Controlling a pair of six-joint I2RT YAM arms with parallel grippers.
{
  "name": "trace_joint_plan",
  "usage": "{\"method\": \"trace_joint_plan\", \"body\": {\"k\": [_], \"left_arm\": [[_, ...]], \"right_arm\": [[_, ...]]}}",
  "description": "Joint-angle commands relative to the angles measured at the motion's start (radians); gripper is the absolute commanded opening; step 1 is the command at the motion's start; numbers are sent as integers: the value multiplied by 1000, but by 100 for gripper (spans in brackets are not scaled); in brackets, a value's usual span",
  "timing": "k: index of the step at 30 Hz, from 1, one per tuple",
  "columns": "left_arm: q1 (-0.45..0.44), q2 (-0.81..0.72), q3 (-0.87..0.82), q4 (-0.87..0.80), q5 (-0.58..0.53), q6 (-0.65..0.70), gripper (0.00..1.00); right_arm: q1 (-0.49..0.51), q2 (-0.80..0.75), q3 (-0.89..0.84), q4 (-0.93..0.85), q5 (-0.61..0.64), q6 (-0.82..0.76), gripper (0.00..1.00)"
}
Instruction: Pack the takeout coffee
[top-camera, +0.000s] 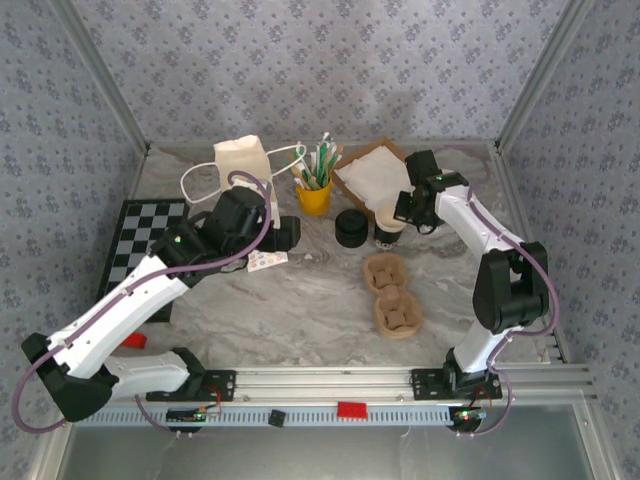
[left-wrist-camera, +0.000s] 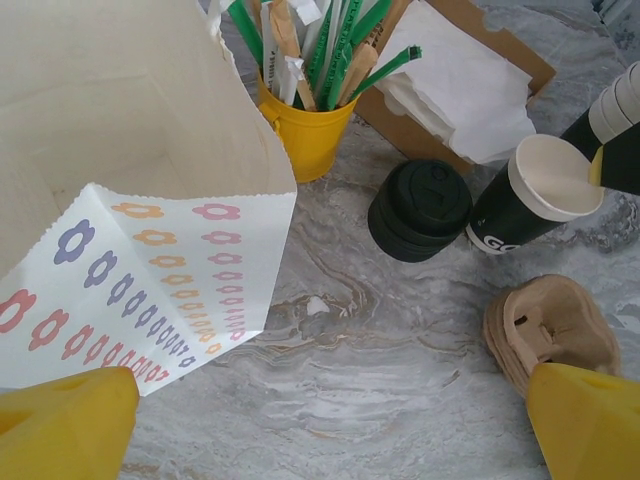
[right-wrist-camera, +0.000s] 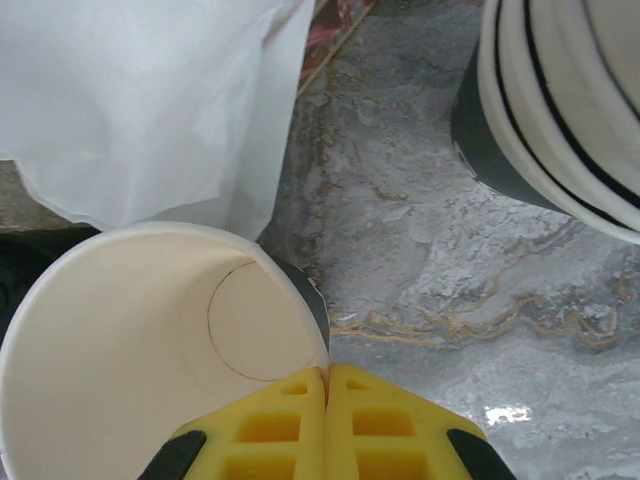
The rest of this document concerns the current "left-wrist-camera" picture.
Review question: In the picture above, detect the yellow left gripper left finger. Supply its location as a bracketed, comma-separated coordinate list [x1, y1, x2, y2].
[0, 367, 140, 480]

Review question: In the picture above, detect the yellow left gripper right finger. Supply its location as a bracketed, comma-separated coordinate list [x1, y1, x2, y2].
[528, 362, 640, 480]

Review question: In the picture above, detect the black paper coffee cup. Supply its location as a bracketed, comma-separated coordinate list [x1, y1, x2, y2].
[464, 134, 606, 259]

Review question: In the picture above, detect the black plastic cup lid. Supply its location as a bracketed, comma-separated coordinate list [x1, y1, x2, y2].
[378, 158, 474, 241]

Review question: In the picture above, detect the white printed paper bag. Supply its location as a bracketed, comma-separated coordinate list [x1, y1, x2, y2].
[0, 0, 299, 399]

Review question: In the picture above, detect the stack of black paper cups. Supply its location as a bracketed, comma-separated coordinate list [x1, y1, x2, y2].
[559, 62, 640, 151]

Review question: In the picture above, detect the white paper napkin stack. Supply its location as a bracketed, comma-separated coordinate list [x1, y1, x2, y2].
[374, 0, 539, 166]

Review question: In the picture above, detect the black plastic lid stack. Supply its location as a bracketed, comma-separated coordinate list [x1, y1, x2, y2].
[367, 192, 471, 265]

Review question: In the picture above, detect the brown cardboard box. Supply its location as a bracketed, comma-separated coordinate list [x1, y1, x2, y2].
[355, 0, 558, 176]

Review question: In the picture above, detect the green wrapped straw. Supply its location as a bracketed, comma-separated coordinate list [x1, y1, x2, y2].
[324, 0, 395, 110]
[225, 0, 264, 69]
[310, 0, 354, 109]
[344, 44, 424, 106]

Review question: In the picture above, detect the wooden stirrer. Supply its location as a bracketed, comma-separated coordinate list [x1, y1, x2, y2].
[339, 44, 380, 109]
[269, 7, 317, 112]

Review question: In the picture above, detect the yellow metal bucket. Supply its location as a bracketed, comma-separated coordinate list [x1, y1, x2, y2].
[257, 69, 360, 184]

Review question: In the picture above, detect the white wrapped straw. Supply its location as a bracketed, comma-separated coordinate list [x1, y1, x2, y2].
[281, 54, 305, 109]
[258, 0, 285, 97]

